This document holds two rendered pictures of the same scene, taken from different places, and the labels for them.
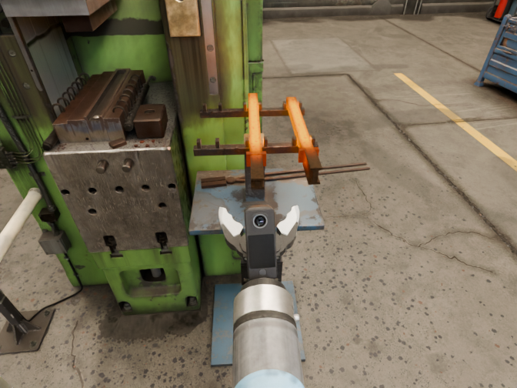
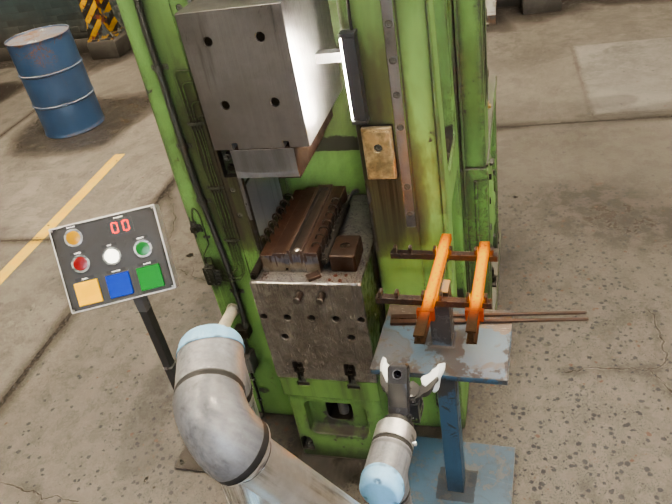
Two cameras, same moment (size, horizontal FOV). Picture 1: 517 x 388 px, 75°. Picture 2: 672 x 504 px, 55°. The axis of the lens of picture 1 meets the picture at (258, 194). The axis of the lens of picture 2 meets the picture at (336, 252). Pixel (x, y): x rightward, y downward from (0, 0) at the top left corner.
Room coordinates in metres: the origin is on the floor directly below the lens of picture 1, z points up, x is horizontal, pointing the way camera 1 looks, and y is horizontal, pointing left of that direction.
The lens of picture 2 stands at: (-0.58, -0.36, 2.15)
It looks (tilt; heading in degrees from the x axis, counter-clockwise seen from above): 35 degrees down; 25
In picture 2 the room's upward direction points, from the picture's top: 11 degrees counter-clockwise
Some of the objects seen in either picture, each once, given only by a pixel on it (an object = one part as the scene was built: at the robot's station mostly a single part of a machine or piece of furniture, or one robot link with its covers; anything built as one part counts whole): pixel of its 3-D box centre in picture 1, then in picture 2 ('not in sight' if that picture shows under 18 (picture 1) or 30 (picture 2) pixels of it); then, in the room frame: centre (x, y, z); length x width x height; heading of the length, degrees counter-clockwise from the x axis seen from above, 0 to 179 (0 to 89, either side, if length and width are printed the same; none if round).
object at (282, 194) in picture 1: (255, 197); (443, 341); (0.84, 0.01, 0.75); 0.40 x 0.30 x 0.02; 93
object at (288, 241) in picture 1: (281, 237); (422, 387); (0.41, -0.04, 1.02); 0.09 x 0.05 x 0.02; 146
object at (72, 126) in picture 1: (106, 101); (306, 225); (1.13, 0.54, 0.96); 0.42 x 0.20 x 0.09; 5
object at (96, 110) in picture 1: (110, 91); (311, 216); (1.13, 0.52, 0.99); 0.42 x 0.05 x 0.01; 5
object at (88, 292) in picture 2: not in sight; (88, 292); (0.63, 1.09, 1.01); 0.07 x 0.05 x 0.07; 120
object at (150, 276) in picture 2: not in sight; (150, 277); (0.73, 0.92, 1.01); 0.07 x 0.05 x 0.07; 120
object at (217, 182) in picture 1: (288, 174); (486, 317); (0.95, -0.10, 0.77); 0.60 x 0.04 x 0.01; 100
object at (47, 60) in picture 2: not in sight; (57, 81); (4.01, 4.29, 0.44); 0.59 x 0.59 x 0.88
